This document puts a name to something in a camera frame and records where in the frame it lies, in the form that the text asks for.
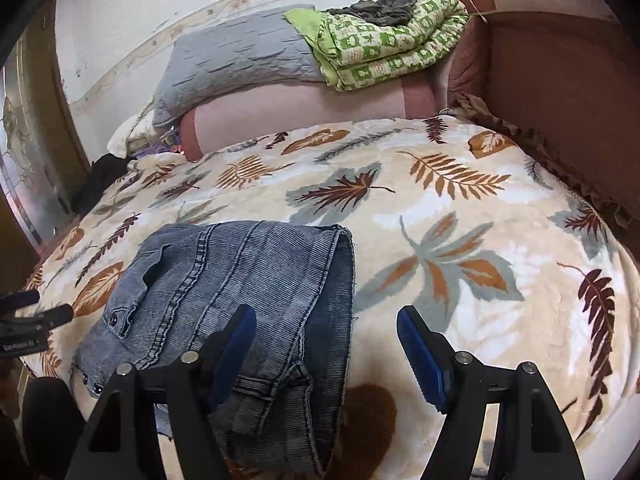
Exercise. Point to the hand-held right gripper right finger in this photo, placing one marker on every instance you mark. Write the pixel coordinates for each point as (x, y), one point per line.
(422, 360)

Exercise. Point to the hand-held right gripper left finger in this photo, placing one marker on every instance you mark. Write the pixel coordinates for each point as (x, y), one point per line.
(232, 355)

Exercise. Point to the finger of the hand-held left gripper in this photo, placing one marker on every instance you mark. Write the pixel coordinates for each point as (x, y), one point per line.
(55, 314)
(20, 300)

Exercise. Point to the blue denim pants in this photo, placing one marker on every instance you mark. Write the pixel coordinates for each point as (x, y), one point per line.
(260, 280)

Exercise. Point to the patterned glass door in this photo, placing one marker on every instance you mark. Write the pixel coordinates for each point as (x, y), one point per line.
(25, 160)

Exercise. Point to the black cloth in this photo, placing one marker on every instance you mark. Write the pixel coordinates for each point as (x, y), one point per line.
(102, 180)

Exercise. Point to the leaf print blanket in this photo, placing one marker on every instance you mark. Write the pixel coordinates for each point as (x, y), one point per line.
(450, 220)

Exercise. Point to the white cloth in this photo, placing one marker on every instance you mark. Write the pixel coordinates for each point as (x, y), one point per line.
(125, 135)

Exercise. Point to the purple printed cloth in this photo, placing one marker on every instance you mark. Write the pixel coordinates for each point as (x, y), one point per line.
(160, 142)

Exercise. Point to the pink bolster pillow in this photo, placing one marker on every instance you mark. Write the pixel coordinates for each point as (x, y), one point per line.
(300, 110)

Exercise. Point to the grey quilted pillow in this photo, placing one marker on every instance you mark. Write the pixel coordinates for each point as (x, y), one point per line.
(235, 60)

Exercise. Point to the brown upholstered headboard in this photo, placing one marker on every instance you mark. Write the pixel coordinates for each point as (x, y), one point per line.
(565, 90)

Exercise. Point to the green patterned quilt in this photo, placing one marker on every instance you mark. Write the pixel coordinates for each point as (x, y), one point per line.
(390, 50)

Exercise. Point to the dark grey garment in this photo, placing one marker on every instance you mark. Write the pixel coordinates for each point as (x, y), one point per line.
(380, 7)

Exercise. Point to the wooden door frame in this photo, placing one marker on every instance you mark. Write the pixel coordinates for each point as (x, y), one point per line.
(62, 125)

